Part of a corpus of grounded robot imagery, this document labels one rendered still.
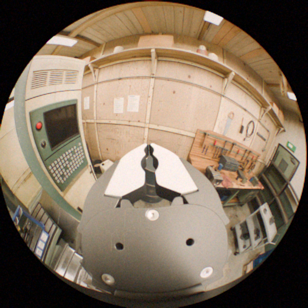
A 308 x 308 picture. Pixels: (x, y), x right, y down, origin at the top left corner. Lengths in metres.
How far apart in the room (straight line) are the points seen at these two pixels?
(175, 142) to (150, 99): 0.87
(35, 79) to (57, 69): 0.19
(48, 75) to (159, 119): 1.57
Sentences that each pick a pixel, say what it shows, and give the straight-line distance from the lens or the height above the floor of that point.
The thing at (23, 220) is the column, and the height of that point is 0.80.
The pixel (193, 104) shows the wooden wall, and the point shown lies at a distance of 1.58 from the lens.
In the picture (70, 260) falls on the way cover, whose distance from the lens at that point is 1.19.
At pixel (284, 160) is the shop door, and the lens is 3.69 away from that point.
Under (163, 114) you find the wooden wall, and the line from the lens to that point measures 1.54.
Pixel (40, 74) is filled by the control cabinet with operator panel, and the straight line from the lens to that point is 0.86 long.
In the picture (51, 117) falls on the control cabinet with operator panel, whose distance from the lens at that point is 0.79.
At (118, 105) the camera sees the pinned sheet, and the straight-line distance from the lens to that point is 1.79.
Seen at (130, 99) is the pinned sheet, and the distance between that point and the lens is 1.68.
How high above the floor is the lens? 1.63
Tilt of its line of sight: 32 degrees down
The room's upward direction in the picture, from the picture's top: 8 degrees clockwise
